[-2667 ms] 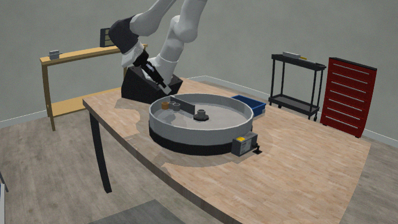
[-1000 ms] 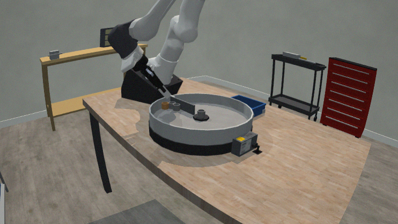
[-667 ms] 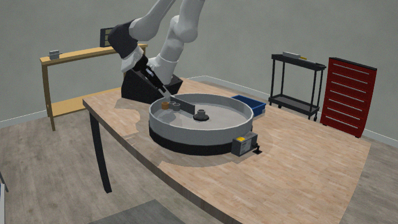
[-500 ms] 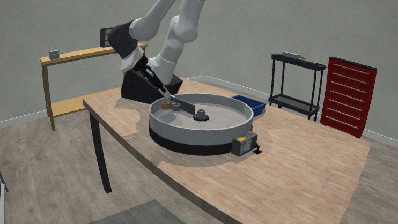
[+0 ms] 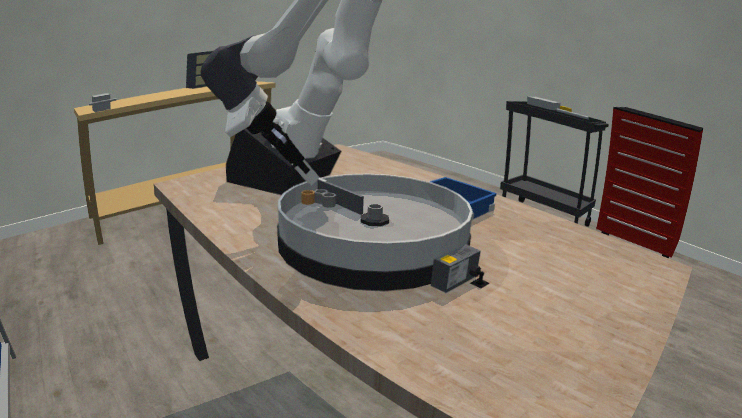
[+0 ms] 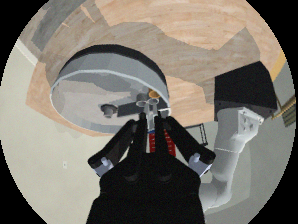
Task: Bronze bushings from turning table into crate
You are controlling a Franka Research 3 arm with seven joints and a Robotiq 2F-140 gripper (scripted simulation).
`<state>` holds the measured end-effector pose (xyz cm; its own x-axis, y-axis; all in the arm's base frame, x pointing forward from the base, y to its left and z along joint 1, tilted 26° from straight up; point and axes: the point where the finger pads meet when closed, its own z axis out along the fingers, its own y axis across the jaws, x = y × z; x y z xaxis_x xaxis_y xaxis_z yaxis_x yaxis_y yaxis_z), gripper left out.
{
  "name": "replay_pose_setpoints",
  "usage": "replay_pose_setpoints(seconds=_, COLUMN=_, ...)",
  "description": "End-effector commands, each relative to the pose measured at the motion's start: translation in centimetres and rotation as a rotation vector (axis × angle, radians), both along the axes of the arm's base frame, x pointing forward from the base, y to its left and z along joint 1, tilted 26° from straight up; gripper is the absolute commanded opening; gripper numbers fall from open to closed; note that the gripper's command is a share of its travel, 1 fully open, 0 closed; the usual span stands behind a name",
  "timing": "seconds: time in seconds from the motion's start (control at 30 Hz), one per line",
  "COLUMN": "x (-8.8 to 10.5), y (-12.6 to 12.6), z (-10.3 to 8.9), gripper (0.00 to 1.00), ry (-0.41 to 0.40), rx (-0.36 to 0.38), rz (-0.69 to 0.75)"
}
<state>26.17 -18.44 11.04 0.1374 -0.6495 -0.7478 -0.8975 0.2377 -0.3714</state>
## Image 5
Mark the bronze bushing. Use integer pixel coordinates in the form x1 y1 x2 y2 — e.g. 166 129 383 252
301 190 315 205

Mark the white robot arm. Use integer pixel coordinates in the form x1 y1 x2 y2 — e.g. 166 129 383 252
201 0 382 158

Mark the grey metal bushing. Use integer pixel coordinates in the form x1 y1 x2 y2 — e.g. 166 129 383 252
314 189 328 204
322 193 336 208
367 204 383 220

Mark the blue crate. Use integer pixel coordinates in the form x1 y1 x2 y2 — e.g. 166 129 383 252
430 177 497 220

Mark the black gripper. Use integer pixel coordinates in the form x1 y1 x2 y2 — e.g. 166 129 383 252
247 102 320 186

